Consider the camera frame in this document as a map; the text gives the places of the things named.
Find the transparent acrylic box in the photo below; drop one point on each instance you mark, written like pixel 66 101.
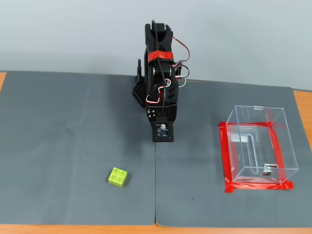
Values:
pixel 287 158

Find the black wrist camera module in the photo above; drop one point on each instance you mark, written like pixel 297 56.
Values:
pixel 163 134

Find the red tape strip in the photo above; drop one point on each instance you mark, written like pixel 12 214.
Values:
pixel 225 151
pixel 278 146
pixel 256 187
pixel 223 124

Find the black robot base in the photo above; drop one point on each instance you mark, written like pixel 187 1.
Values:
pixel 139 95

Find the green lego block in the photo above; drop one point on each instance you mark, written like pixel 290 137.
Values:
pixel 117 176

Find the black table clamp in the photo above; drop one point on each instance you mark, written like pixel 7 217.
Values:
pixel 139 70
pixel 178 70

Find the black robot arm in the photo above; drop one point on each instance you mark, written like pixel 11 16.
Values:
pixel 168 67

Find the red tape band on arm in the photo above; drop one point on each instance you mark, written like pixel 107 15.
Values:
pixel 161 55

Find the silver box lock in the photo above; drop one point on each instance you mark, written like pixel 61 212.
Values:
pixel 267 169

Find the gray mat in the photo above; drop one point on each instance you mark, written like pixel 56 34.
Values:
pixel 195 170
pixel 48 146

